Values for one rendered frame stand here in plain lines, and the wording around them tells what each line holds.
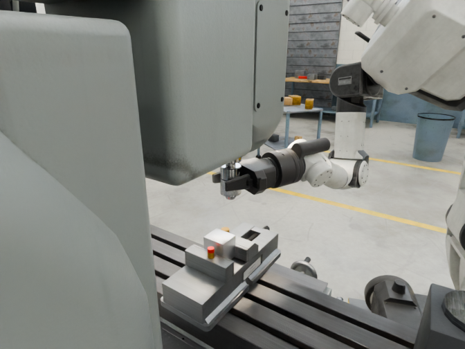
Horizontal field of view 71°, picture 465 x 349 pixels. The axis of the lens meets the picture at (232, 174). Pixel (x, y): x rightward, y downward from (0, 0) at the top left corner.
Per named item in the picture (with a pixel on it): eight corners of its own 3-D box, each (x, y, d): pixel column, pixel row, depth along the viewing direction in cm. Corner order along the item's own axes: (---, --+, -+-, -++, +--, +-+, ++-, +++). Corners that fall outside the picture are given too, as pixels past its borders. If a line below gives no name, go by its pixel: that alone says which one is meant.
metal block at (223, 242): (216, 248, 85) (216, 228, 83) (235, 255, 82) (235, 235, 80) (204, 257, 81) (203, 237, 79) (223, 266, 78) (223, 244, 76)
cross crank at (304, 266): (293, 274, 144) (295, 251, 139) (320, 284, 137) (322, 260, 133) (277, 295, 131) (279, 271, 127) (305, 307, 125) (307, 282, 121)
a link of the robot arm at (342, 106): (350, 113, 111) (353, 72, 109) (376, 113, 104) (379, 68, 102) (330, 112, 104) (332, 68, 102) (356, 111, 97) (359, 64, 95)
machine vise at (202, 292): (240, 239, 104) (240, 208, 100) (281, 254, 96) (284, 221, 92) (158, 304, 77) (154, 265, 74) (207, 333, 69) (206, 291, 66)
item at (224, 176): (245, 191, 74) (245, 168, 72) (233, 199, 70) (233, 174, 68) (228, 187, 76) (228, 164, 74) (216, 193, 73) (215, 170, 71)
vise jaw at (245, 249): (221, 237, 92) (220, 225, 91) (258, 252, 85) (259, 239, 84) (207, 247, 87) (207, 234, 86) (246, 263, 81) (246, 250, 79)
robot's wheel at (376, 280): (408, 314, 145) (417, 278, 138) (411, 323, 141) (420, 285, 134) (360, 307, 150) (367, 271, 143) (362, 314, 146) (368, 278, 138)
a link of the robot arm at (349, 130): (333, 178, 114) (337, 113, 111) (371, 183, 106) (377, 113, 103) (318, 182, 105) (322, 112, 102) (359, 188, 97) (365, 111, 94)
